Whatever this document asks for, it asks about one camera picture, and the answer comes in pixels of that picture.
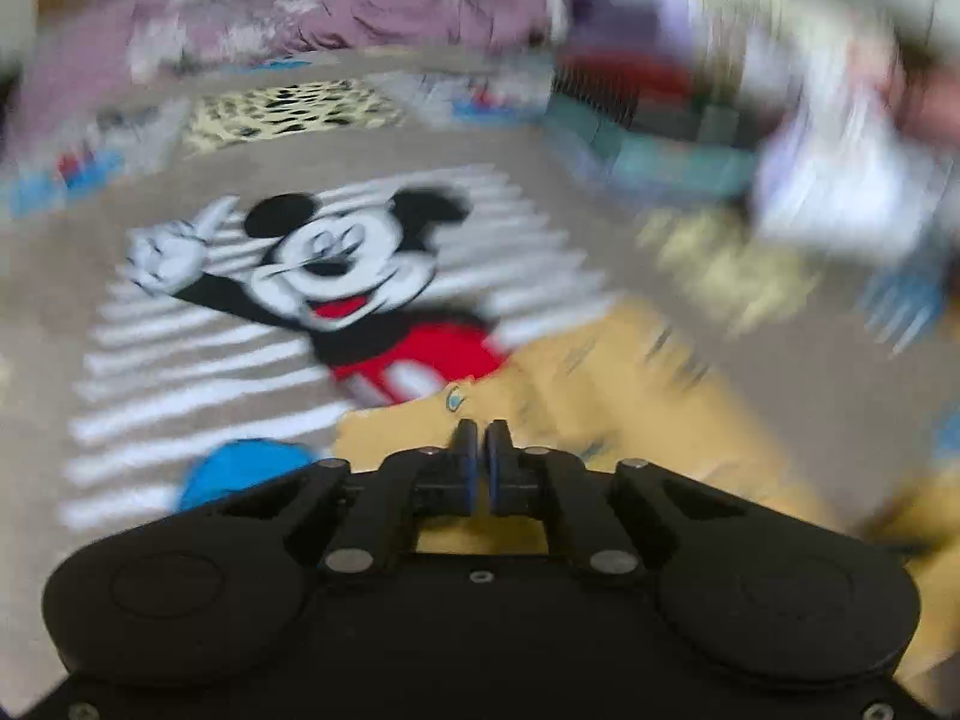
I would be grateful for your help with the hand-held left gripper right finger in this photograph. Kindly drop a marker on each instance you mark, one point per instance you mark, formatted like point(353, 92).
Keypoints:
point(496, 476)

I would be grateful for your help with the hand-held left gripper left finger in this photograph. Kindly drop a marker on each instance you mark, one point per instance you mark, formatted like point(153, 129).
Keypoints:
point(465, 476)

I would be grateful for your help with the purple floral quilt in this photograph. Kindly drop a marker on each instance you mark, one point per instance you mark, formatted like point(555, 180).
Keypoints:
point(375, 7)

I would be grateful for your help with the teal folded garment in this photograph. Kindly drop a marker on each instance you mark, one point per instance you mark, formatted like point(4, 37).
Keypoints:
point(660, 165)

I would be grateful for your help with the cartoon mouse printed blanket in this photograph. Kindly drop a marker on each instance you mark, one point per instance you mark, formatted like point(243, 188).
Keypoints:
point(540, 187)

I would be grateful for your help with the red folded garment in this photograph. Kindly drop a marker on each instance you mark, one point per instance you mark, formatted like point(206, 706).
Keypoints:
point(637, 79)

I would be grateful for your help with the yellow printed pajama garment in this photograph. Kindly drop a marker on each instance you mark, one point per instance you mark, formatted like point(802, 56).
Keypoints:
point(637, 405)

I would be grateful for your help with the white floral bedding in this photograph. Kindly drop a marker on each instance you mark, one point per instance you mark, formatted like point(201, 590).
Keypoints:
point(832, 165)

